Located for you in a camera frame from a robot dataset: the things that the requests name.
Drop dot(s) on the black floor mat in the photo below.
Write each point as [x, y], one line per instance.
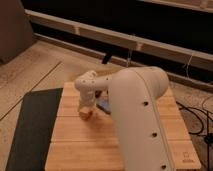
[33, 130]

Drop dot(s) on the grey sofa corner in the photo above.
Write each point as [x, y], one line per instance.
[16, 33]

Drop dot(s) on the dark small object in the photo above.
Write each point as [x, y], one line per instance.
[98, 94]

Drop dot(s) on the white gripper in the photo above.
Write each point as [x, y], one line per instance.
[85, 109]

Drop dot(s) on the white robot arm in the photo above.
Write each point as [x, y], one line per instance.
[132, 96]

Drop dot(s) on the blue sponge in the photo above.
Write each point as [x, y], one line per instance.
[104, 106]

